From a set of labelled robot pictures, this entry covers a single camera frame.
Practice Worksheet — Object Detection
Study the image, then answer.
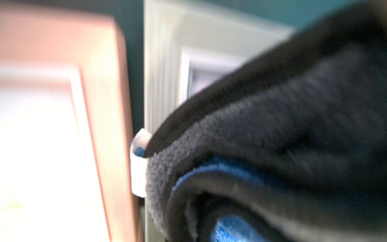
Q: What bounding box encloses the grey-green picture frame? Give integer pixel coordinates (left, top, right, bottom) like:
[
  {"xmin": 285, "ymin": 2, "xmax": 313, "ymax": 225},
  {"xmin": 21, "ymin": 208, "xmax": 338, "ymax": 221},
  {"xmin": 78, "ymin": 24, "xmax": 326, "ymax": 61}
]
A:
[{"xmin": 143, "ymin": 0, "xmax": 295, "ymax": 242}]

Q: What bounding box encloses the blue black-edged cloth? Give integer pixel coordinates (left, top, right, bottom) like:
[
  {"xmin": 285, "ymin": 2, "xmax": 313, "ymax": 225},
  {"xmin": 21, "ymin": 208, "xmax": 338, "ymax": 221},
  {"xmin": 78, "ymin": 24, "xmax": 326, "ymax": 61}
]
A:
[{"xmin": 144, "ymin": 1, "xmax": 387, "ymax": 242}]

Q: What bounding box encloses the pink picture frame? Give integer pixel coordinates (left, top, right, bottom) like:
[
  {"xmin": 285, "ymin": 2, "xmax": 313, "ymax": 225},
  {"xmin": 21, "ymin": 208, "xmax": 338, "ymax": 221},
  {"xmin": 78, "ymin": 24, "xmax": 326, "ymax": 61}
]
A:
[{"xmin": 1, "ymin": 3, "xmax": 143, "ymax": 242}]

